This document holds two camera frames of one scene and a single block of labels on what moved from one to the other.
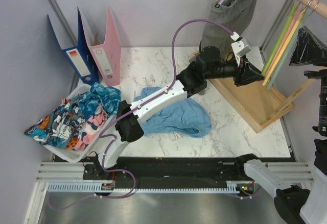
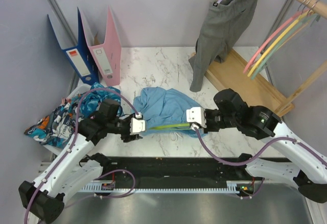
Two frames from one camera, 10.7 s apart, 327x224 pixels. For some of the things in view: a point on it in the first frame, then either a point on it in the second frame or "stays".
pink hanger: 302,7 → 276,32
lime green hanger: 291,18 → 173,127
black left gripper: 246,74 → 128,137
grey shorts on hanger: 234,12 stays
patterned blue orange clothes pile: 73,124 stays
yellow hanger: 295,28 → 277,40
